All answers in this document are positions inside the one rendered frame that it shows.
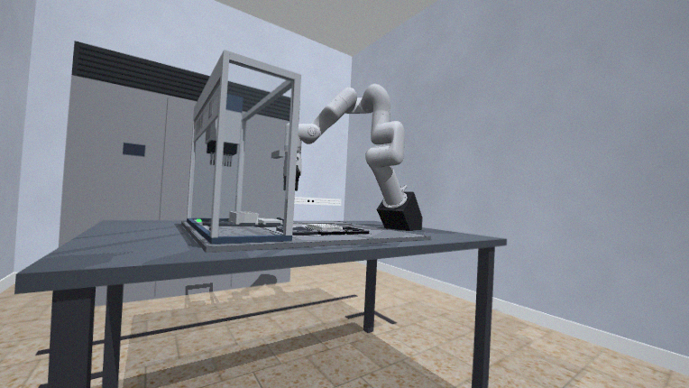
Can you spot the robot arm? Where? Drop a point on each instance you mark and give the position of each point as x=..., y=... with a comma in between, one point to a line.
x=375, y=100

